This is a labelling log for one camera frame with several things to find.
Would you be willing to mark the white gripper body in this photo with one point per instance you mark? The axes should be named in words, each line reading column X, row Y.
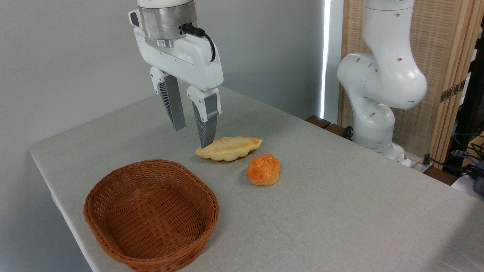
column 181, row 62

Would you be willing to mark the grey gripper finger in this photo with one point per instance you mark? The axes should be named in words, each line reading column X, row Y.
column 206, row 117
column 171, row 102

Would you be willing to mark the round orange bread bun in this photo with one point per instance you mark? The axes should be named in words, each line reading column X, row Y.
column 263, row 170

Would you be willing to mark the long pale braided bread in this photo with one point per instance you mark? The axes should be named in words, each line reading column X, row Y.
column 230, row 148

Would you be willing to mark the brown wicker basket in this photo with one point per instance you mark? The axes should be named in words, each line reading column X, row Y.
column 151, row 215

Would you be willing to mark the brass screen hinge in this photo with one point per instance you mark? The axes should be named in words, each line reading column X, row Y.
column 452, row 91

